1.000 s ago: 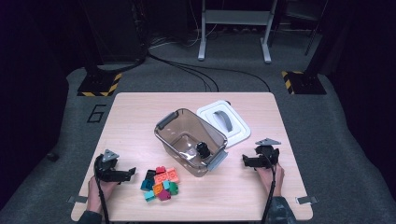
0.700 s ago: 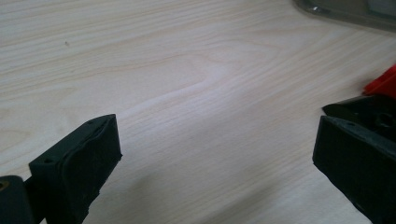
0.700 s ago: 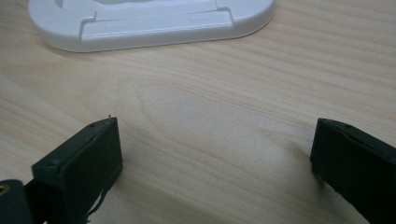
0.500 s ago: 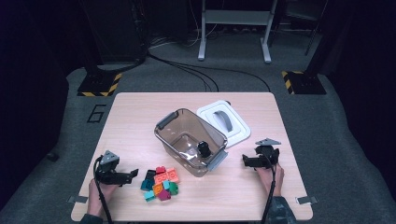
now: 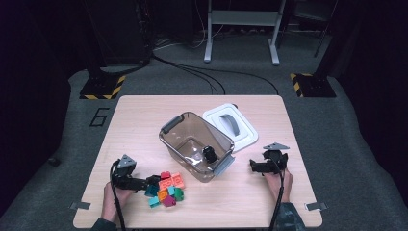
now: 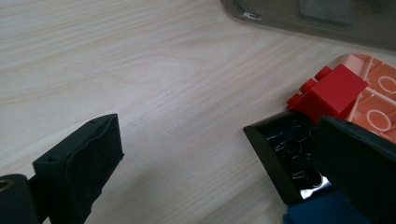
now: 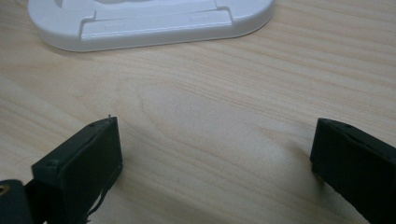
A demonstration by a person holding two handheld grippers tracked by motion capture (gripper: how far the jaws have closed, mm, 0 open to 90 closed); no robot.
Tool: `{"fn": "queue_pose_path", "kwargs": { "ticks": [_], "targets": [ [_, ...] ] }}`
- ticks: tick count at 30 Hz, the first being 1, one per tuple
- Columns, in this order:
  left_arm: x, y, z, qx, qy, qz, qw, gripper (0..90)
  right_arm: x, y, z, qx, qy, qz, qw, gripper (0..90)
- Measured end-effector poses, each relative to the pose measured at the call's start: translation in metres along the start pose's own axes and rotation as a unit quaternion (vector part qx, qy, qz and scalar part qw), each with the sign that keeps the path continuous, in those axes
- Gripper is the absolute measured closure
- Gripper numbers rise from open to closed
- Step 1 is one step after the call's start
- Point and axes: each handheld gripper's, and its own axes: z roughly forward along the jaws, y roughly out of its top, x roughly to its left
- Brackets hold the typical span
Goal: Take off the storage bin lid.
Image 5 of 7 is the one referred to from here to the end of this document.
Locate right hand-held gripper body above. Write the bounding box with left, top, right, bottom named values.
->
left=263, top=142, right=291, bottom=176

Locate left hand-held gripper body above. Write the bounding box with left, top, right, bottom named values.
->
left=110, top=154, right=148, bottom=193

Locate dark teal toy block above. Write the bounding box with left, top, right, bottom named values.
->
left=144, top=184, right=160, bottom=197

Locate coral toy block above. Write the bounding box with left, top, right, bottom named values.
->
left=158, top=177, right=174, bottom=191

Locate white lid with grey handle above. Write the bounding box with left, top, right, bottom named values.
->
left=202, top=103, right=259, bottom=153

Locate transparent brown storage bin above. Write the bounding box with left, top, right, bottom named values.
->
left=158, top=111, right=236, bottom=184

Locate person's left hand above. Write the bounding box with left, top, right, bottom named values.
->
left=103, top=182, right=137, bottom=208

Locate person's right hand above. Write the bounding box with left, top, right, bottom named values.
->
left=263, top=167, right=293, bottom=204

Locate salmon toy block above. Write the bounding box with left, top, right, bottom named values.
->
left=171, top=172, right=187, bottom=190

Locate green toy block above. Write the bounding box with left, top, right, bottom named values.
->
left=173, top=187, right=186, bottom=202

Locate grey tape strip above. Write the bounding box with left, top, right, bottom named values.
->
left=69, top=201, right=91, bottom=211
left=306, top=201, right=328, bottom=212

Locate black stand with striped base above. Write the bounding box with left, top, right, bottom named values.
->
left=79, top=0, right=127, bottom=100
left=290, top=0, right=354, bottom=98

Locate black equipment rack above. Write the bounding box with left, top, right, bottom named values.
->
left=105, top=0, right=153, bottom=66

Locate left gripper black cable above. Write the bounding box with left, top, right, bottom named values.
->
left=109, top=159, right=128, bottom=231

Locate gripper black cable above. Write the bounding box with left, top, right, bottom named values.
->
left=109, top=159, right=128, bottom=231
left=268, top=158, right=287, bottom=231

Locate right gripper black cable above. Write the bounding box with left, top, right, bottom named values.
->
left=268, top=158, right=287, bottom=231

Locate long black floor cable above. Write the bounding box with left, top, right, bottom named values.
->
left=179, top=64, right=279, bottom=96

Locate black floor cable bundle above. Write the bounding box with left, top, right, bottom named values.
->
left=152, top=54, right=226, bottom=96

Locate white metal stand frame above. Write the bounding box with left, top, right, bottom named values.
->
left=203, top=0, right=287, bottom=66

